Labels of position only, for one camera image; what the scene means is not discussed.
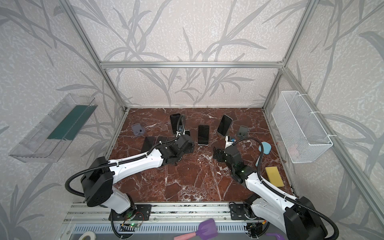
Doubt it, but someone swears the black phone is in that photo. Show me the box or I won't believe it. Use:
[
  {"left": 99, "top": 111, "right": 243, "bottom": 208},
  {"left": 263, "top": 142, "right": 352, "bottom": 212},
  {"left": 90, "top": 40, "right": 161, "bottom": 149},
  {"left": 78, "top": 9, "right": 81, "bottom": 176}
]
[
  {"left": 170, "top": 113, "right": 181, "bottom": 135},
  {"left": 141, "top": 136, "right": 156, "bottom": 153},
  {"left": 156, "top": 136, "right": 168, "bottom": 145},
  {"left": 198, "top": 125, "right": 210, "bottom": 146}
]

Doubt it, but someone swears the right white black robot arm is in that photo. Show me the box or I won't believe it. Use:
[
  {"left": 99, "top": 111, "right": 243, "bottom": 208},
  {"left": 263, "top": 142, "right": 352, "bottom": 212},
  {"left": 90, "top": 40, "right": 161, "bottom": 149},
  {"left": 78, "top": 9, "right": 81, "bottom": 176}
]
[{"left": 214, "top": 136, "right": 340, "bottom": 240}]

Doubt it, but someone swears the clear plastic wall shelf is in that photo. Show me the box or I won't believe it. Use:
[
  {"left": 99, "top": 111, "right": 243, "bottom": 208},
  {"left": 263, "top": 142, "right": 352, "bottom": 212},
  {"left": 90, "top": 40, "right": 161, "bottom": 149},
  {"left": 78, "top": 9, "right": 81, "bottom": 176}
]
[{"left": 9, "top": 94, "right": 98, "bottom": 163}]

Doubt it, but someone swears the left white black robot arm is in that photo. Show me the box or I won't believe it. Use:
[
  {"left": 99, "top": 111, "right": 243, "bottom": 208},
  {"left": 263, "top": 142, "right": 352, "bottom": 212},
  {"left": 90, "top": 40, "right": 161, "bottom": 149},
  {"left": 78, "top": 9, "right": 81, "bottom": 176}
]
[{"left": 65, "top": 115, "right": 195, "bottom": 220}]

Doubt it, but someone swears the yellow sponge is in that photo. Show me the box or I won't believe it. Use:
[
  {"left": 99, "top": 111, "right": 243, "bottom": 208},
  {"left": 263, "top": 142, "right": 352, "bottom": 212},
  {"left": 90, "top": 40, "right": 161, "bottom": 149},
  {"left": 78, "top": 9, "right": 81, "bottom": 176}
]
[{"left": 265, "top": 167, "right": 285, "bottom": 188}]

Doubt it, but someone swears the back right blue phone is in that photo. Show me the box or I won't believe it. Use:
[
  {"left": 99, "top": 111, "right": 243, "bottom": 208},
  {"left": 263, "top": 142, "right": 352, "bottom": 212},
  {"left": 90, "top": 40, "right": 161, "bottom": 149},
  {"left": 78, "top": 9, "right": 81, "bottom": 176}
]
[{"left": 217, "top": 115, "right": 233, "bottom": 135}]

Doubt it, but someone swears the white tape roll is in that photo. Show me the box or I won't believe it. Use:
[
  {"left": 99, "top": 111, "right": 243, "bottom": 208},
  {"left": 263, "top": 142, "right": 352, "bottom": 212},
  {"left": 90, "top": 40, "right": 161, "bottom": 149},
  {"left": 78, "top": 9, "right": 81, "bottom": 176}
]
[{"left": 79, "top": 231, "right": 97, "bottom": 240}]

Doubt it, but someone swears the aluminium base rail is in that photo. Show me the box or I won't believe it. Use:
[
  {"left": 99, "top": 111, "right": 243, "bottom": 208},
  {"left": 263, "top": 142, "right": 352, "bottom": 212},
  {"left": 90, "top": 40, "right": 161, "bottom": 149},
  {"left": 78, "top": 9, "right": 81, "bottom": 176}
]
[{"left": 58, "top": 202, "right": 268, "bottom": 240}]

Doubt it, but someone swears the white wire mesh basket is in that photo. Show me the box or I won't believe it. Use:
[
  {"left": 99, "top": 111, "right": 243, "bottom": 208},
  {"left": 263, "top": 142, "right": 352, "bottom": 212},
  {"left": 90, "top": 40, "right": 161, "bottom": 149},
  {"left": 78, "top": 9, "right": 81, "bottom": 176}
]
[{"left": 272, "top": 91, "right": 333, "bottom": 164}]

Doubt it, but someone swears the grey phone stand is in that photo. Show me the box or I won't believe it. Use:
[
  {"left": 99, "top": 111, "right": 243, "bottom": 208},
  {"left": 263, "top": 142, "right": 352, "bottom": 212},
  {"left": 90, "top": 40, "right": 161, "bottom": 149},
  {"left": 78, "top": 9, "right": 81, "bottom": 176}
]
[{"left": 131, "top": 123, "right": 146, "bottom": 137}]

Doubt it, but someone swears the purple pink toy shovel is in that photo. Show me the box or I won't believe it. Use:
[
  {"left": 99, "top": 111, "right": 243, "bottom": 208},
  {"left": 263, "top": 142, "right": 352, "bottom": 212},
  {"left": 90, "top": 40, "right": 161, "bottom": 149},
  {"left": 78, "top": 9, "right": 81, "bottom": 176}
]
[{"left": 174, "top": 219, "right": 218, "bottom": 240}]

